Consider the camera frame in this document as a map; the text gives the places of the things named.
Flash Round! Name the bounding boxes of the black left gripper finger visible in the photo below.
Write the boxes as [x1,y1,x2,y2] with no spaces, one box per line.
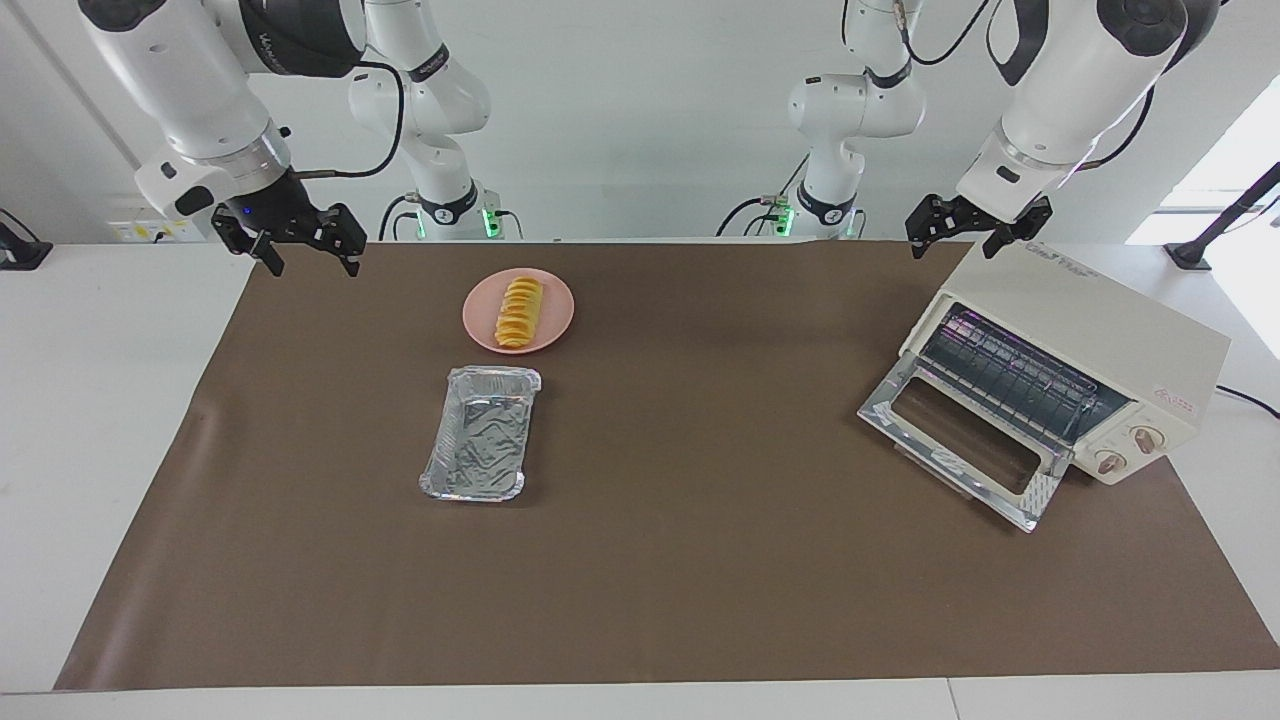
[984,197,1053,259]
[905,195,963,259]

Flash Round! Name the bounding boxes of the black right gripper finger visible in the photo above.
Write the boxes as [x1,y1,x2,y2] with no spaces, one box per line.
[320,203,368,278]
[212,203,286,278]

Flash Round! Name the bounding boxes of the golden ridged bread loaf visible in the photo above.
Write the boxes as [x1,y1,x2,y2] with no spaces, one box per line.
[494,277,546,349]

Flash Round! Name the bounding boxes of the aluminium foil tray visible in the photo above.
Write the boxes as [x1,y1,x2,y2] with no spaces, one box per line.
[418,365,542,502]

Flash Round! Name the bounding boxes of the cream toaster oven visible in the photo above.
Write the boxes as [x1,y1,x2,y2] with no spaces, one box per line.
[900,237,1232,488]

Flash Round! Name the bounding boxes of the glass oven door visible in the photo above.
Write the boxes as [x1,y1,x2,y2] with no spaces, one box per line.
[858,352,1073,533]

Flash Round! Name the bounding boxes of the black table clamp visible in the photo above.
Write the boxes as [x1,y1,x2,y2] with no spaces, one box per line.
[0,208,53,271]

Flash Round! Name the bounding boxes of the pink round plate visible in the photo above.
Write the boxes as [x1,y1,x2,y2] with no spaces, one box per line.
[462,267,576,355]

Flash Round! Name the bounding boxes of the brown table mat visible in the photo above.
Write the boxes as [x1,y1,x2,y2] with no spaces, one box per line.
[53,240,1280,691]

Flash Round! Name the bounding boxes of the black base cable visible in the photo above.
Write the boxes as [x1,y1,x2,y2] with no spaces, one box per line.
[378,195,421,241]
[715,155,811,238]

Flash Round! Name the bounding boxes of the white wall socket strip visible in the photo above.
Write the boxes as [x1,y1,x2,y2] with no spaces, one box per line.
[108,218,201,244]

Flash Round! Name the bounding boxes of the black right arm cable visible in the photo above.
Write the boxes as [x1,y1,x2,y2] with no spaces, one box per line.
[292,60,406,181]

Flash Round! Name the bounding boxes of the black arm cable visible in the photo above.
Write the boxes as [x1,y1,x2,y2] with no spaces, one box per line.
[1085,85,1158,169]
[292,60,406,181]

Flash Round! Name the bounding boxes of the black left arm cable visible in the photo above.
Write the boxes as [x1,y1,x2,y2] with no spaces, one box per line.
[1085,85,1158,169]

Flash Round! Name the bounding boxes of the black camera stand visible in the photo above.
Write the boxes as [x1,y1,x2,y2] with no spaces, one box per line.
[1165,162,1280,271]

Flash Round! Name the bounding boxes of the black oven power cable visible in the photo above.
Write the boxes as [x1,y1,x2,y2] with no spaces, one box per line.
[1215,385,1280,419]

